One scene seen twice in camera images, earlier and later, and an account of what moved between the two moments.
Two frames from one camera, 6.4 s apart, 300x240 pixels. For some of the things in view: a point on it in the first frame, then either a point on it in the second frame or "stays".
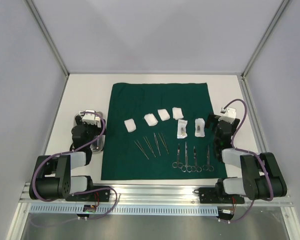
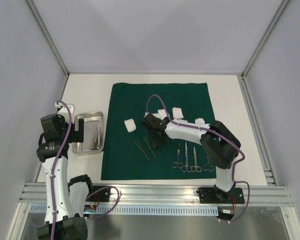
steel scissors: [195, 167] stays
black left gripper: [98, 130] to [77, 136]
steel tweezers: [138, 143] stays
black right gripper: [212, 119] to [157, 136]
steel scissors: [186, 168] stays
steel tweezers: [149, 147] stays
